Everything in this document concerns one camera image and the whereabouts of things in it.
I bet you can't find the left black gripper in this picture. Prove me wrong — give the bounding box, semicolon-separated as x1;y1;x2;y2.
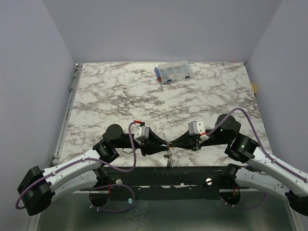
114;128;169;156

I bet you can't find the metal key organizer ring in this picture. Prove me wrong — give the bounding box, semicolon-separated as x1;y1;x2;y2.
162;132;175;168

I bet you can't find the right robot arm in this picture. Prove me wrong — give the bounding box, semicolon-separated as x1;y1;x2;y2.
169;114;308;216

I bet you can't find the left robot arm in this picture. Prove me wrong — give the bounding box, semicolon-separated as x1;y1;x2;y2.
15;120;167;216

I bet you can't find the clear plastic organizer box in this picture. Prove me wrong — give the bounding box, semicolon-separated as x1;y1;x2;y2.
157;61;193;84

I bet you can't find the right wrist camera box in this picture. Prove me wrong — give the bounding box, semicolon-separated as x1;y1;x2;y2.
188;121;209;141

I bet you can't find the black mounting rail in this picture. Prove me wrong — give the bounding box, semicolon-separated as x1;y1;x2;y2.
90;164;239;201

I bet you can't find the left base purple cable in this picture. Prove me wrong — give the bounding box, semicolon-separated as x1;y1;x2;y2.
89;184;135;213

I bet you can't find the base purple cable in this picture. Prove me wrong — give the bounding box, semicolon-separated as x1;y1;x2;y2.
89;184;135;213
223;168;268;209

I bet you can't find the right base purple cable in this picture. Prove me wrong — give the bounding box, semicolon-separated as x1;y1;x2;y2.
223;168;268;209

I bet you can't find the blue handled screwdriver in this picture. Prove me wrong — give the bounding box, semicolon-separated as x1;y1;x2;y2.
154;67;163;91

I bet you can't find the metal side rail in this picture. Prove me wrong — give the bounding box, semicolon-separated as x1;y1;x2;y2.
51;64;83;166

